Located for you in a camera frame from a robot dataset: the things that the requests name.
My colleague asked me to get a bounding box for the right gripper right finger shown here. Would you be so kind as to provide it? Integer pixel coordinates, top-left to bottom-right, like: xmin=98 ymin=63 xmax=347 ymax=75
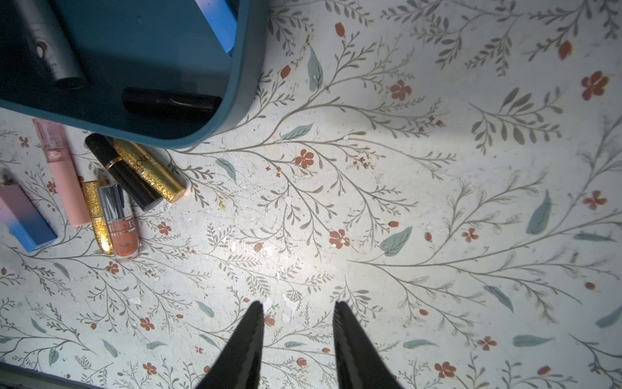
xmin=333 ymin=301 xmax=401 ymax=389

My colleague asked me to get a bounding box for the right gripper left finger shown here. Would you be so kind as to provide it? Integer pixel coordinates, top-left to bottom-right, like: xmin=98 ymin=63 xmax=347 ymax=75
xmin=196 ymin=301 xmax=264 ymax=389

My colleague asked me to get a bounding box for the coral lip gloss silver cap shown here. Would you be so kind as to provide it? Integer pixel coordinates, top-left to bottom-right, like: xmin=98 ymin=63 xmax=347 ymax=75
xmin=98 ymin=184 xmax=139 ymax=261

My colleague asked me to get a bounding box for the gold glitter lipstick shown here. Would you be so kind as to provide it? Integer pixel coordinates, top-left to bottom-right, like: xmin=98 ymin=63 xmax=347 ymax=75
xmin=82 ymin=180 xmax=114 ymax=255

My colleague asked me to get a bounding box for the black lipstick tube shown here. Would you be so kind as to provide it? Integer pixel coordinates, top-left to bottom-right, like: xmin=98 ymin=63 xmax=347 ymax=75
xmin=121 ymin=88 xmax=222 ymax=121

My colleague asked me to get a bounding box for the pink blue gradient lipstick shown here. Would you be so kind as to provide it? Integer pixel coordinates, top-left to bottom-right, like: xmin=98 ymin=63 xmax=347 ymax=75
xmin=1 ymin=185 xmax=58 ymax=253

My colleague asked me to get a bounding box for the pink lip gloss tube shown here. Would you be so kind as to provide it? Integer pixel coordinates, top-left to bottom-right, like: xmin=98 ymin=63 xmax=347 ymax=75
xmin=32 ymin=118 xmax=91 ymax=227

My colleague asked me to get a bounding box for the teal storage box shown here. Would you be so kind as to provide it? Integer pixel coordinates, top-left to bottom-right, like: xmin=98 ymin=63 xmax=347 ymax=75
xmin=1 ymin=1 xmax=269 ymax=148

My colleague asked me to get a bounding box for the silver lipstick tube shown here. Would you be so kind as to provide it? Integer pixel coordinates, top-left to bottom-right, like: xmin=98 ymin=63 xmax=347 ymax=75
xmin=13 ymin=0 xmax=86 ymax=90

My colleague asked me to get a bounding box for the black lipstick gold band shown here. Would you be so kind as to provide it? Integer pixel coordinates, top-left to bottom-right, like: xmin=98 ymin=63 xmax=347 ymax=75
xmin=85 ymin=134 xmax=163 ymax=212

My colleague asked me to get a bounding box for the gold glitter lipstick angled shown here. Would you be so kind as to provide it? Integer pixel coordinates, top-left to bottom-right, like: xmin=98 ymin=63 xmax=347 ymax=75
xmin=113 ymin=139 xmax=186 ymax=204

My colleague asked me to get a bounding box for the floral table mat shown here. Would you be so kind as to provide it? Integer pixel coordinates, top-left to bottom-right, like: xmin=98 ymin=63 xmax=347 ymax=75
xmin=1 ymin=1 xmax=621 ymax=388

